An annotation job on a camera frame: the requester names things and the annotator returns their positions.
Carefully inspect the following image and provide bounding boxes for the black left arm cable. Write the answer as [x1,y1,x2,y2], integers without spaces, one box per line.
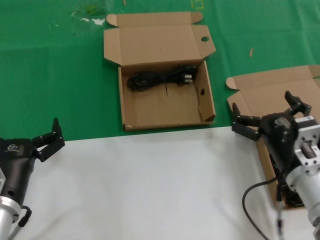
[8,204,33,240]

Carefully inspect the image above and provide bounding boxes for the cable with silver connector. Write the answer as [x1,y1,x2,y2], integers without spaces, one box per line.
[274,183,286,240]

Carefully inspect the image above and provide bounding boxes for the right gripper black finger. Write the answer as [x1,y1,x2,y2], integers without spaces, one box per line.
[284,90,313,120]
[231,101,263,143]

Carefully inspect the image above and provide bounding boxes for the open cardboard box holding cables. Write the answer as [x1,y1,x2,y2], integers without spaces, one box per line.
[226,65,320,210]

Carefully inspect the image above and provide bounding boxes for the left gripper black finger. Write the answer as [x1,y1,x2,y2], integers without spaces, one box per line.
[31,117,66,163]

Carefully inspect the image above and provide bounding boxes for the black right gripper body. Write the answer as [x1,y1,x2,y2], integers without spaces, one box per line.
[258,112,303,176]

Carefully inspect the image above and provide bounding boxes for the open cardboard box with hole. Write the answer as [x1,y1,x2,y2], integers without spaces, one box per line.
[103,11,217,133]

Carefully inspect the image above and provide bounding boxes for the white clear tape scraps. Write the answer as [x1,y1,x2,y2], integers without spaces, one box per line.
[70,4,107,27]

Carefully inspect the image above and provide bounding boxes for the green table mat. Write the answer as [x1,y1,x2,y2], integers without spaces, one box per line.
[0,0,320,142]

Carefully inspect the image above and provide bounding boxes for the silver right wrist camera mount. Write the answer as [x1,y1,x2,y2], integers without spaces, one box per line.
[294,115,320,174]

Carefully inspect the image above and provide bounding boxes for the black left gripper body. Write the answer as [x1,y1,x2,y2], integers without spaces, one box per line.
[0,136,39,205]

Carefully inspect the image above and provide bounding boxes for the black power cable bundle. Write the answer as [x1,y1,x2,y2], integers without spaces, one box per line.
[281,189,304,207]
[126,64,199,97]

